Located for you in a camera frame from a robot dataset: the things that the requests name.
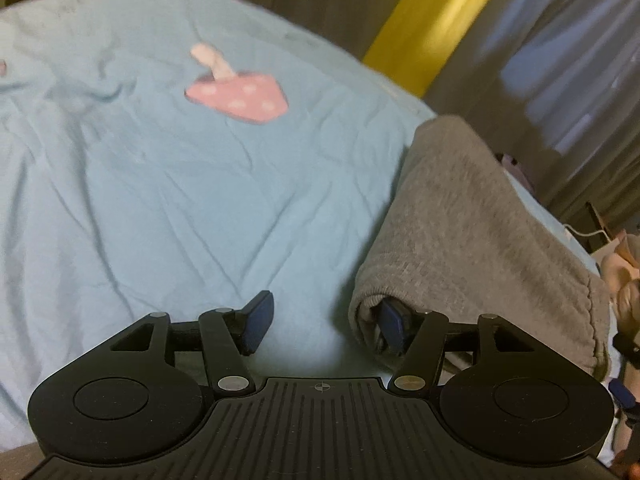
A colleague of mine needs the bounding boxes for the grey sweatpants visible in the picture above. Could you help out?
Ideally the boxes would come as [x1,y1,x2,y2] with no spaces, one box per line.
[348,116,613,379]

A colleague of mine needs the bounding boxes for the pink plush toy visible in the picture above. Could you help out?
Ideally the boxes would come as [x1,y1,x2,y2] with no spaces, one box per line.
[600,234,639,453]

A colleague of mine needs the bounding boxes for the dark bedside shelf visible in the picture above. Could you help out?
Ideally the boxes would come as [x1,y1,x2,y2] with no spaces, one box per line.
[585,202,620,252]

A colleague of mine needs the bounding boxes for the purple bag behind bed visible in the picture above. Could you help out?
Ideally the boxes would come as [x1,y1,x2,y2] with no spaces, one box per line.
[496,153,535,195]

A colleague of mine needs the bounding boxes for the light blue bed sheet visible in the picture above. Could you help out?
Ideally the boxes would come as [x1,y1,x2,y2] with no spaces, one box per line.
[0,0,624,466]

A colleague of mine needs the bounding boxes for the grey curtain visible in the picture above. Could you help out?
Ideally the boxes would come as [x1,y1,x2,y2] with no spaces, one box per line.
[248,0,639,231]

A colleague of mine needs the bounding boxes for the yellow curtain strip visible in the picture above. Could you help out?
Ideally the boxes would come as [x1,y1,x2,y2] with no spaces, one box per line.
[363,0,489,98]

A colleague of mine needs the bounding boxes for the white charging cable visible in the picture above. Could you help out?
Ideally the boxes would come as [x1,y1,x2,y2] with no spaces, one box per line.
[563,223,609,239]

